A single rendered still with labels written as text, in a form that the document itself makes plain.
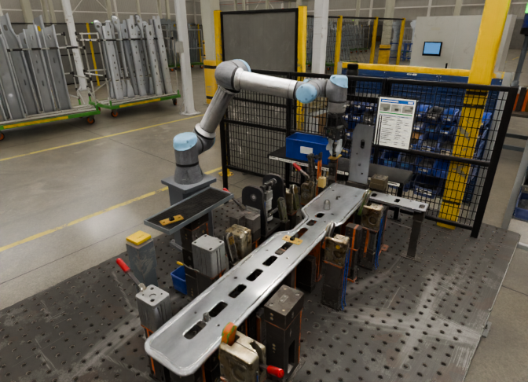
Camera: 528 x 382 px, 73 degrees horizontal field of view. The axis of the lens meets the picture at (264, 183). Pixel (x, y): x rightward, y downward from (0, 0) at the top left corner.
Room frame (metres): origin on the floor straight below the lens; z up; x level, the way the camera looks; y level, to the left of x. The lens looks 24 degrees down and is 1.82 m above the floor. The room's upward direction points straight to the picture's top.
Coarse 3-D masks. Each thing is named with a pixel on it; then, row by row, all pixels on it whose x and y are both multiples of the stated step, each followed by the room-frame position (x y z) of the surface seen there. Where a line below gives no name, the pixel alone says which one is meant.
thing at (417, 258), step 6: (414, 216) 1.56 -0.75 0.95; (420, 216) 1.55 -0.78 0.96; (414, 222) 1.56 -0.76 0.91; (420, 222) 1.55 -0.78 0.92; (414, 228) 1.56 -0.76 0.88; (420, 228) 1.55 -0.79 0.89; (414, 234) 1.56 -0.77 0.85; (414, 240) 1.55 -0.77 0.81; (408, 246) 1.57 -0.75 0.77; (414, 246) 1.55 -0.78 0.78; (402, 252) 1.60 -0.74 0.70; (408, 252) 1.56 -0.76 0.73; (414, 252) 1.55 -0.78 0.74; (408, 258) 1.55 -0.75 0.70; (414, 258) 1.54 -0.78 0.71; (420, 258) 1.55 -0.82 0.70
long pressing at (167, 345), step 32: (352, 192) 1.74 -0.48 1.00; (320, 224) 1.40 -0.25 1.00; (256, 256) 1.16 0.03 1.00; (288, 256) 1.15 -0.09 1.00; (224, 288) 0.97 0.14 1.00; (256, 288) 0.97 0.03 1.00; (192, 320) 0.83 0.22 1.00; (224, 320) 0.83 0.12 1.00; (160, 352) 0.71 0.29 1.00; (192, 352) 0.71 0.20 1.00
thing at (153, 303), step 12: (156, 288) 0.90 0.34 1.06; (144, 300) 0.85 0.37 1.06; (156, 300) 0.85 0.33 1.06; (168, 300) 0.87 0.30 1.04; (144, 312) 0.85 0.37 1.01; (156, 312) 0.83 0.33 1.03; (168, 312) 0.87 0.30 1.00; (144, 324) 0.86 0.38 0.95; (156, 324) 0.83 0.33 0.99; (156, 372) 0.85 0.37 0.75; (168, 372) 0.84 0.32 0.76
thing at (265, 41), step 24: (216, 24) 4.43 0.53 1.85; (240, 24) 4.20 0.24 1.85; (264, 24) 3.97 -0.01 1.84; (288, 24) 3.76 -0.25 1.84; (216, 48) 4.45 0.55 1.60; (240, 48) 4.21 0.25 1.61; (264, 48) 3.97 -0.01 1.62; (288, 48) 3.76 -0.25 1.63; (240, 96) 4.24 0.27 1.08; (264, 96) 3.98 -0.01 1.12; (264, 120) 3.98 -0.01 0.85; (240, 144) 4.25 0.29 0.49; (264, 168) 4.02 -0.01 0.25
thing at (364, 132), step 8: (360, 128) 1.88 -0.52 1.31; (368, 128) 1.85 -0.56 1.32; (352, 136) 1.90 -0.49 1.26; (360, 136) 1.88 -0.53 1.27; (368, 136) 1.85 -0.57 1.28; (352, 144) 1.90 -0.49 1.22; (360, 144) 1.88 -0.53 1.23; (368, 144) 1.85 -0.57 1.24; (352, 152) 1.90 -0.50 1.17; (360, 152) 1.87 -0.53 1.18; (368, 152) 1.85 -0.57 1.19; (352, 160) 1.90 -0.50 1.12; (360, 160) 1.87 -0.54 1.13; (368, 160) 1.84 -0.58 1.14; (352, 168) 1.89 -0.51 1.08; (360, 168) 1.87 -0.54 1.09; (368, 168) 1.84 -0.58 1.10; (352, 176) 1.89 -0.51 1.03; (360, 176) 1.86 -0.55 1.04
